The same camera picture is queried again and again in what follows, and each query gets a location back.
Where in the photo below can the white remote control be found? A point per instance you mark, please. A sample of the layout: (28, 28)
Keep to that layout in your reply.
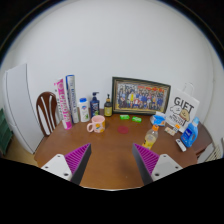
(181, 145)

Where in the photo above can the framed group picture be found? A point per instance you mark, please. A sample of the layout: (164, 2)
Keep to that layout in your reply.
(140, 96)

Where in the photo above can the small patterned flat box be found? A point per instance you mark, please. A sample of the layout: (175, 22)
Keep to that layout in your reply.
(170, 131)

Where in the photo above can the small green soap box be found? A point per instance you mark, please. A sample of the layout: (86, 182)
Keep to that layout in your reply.
(136, 119)
(124, 117)

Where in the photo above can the blue tissue pack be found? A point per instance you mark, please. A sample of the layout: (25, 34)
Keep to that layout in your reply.
(158, 119)

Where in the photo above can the brown wooden chair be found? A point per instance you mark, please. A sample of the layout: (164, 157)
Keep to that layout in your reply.
(46, 111)

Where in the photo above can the green crate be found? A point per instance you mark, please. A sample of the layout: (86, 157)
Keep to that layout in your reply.
(4, 133)

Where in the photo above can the white lotion bottle, blue cap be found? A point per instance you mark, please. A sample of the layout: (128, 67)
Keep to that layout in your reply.
(83, 111)

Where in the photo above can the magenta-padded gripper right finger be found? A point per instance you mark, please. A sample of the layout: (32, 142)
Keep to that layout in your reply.
(146, 158)

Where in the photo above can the blue detergent bottle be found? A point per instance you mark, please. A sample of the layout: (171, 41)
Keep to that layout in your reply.
(189, 135)

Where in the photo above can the white paper gift bag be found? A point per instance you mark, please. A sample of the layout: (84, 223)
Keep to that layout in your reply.
(182, 108)

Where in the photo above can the pink and white tube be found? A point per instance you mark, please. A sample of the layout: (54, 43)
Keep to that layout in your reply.
(63, 103)

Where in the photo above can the brown pump bottle, yellow label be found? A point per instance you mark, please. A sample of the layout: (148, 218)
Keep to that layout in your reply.
(108, 108)

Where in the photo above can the dark blue pump bottle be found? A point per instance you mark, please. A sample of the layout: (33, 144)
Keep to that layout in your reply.
(94, 107)

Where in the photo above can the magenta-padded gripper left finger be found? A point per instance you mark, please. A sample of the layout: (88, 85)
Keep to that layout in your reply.
(79, 156)

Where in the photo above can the pink mug with yellow print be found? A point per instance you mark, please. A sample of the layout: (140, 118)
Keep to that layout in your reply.
(98, 124)

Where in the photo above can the small orange and white box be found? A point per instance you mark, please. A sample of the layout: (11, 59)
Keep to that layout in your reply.
(177, 126)

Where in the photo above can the orange-capped clear drink bottle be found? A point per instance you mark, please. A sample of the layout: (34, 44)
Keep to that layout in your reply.
(150, 138)

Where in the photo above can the white tube with green stripe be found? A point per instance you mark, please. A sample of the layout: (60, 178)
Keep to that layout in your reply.
(72, 98)

